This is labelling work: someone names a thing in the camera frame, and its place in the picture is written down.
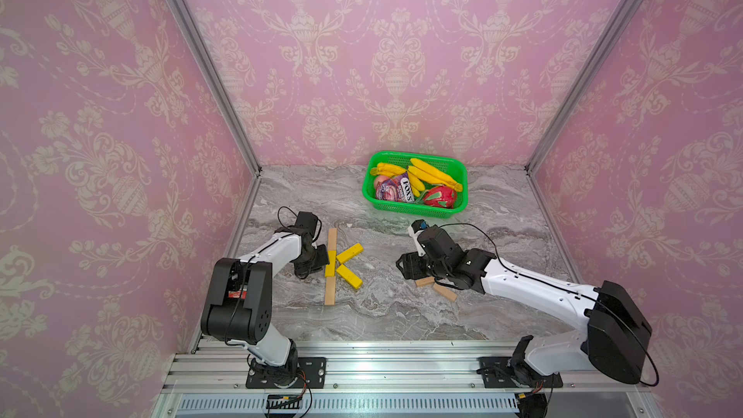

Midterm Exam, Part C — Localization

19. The natural block right cluster bottom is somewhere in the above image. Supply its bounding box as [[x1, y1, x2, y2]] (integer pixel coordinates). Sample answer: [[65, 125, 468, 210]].
[[433, 284, 458, 302]]

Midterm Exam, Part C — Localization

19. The natural wooden block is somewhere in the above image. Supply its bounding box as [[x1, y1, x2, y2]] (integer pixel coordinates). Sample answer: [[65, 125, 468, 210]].
[[324, 276, 337, 306], [327, 228, 338, 252]]

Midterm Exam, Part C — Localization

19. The green plastic basket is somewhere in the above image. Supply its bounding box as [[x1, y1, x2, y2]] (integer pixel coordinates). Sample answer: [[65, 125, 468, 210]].
[[362, 151, 469, 219]]

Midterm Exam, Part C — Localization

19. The yellow block diagonal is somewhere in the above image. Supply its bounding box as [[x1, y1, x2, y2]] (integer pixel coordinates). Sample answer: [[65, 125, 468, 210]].
[[324, 251, 337, 278]]

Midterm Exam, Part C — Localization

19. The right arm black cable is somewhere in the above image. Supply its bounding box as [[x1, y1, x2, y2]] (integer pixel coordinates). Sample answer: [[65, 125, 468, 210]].
[[431, 221, 506, 274]]

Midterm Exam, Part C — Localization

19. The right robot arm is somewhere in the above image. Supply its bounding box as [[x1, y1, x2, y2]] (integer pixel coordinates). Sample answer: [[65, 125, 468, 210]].
[[396, 220, 655, 389]]

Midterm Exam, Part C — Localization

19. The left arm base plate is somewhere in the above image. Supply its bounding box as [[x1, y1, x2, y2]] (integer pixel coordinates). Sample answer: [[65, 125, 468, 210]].
[[245, 357, 327, 389]]

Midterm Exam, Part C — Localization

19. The red dragon fruit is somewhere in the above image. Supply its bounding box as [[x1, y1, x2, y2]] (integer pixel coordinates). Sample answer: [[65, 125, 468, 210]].
[[422, 185, 458, 209]]

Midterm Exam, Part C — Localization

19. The natural block cluster horizontal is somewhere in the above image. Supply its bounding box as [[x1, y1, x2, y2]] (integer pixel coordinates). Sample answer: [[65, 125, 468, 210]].
[[415, 277, 435, 288]]

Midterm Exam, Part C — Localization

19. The banana bunch right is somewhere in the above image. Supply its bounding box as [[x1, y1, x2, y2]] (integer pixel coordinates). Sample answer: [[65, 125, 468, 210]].
[[408, 158, 464, 193]]

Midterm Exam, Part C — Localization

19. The banana bunch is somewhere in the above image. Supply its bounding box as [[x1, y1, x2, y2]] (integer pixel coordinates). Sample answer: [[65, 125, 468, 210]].
[[370, 163, 407, 178], [408, 158, 464, 193]]

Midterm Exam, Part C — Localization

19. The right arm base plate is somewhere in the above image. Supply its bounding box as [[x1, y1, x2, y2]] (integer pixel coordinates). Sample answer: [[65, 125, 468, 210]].
[[476, 357, 564, 390]]

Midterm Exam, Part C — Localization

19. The aluminium front rail frame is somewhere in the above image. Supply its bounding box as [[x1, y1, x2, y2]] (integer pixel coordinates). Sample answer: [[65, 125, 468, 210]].
[[152, 340, 663, 417]]

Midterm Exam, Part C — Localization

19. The purple snack packet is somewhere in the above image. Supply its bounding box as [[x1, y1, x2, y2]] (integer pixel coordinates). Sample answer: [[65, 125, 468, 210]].
[[375, 173, 415, 203]]

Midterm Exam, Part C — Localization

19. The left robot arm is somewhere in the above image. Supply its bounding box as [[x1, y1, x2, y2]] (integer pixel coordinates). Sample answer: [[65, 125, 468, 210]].
[[200, 211, 329, 389]]

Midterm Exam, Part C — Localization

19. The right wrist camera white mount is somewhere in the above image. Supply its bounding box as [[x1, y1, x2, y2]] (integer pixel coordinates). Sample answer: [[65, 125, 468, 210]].
[[407, 219, 429, 257]]

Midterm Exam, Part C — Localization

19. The banana bunch left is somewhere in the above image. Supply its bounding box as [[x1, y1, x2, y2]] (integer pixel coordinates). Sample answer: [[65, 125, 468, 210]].
[[370, 163, 407, 178]]

